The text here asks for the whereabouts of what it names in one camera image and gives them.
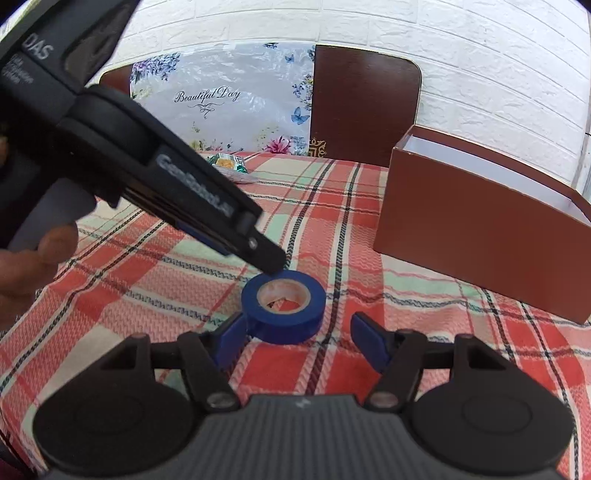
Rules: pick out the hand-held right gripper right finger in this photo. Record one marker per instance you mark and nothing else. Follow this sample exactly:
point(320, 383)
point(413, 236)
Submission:
point(369, 339)

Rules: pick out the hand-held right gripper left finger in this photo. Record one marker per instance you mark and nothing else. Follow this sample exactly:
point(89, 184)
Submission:
point(229, 338)

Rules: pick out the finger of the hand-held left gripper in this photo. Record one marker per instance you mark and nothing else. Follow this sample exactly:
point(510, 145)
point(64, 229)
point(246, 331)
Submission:
point(203, 237)
point(217, 198)

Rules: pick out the blue tape roll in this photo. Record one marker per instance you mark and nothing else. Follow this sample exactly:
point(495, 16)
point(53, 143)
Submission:
point(282, 330)

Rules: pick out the person's left hand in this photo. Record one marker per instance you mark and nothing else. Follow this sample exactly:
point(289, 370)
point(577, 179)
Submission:
point(39, 265)

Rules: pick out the green snack packet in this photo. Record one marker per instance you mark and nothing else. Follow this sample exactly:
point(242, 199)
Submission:
point(227, 164)

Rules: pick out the dark brown wooden chair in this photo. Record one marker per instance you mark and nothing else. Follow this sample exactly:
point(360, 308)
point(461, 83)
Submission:
point(115, 81)
point(364, 101)

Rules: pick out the red plaid tablecloth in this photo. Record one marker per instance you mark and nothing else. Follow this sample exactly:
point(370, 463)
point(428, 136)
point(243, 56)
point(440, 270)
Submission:
point(152, 286)

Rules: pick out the floral printed plastic bag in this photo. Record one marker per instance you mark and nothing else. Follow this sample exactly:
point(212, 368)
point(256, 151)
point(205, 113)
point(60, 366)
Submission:
point(221, 97)

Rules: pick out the open brown cardboard box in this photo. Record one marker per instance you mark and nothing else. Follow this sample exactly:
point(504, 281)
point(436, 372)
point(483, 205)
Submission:
point(461, 230)

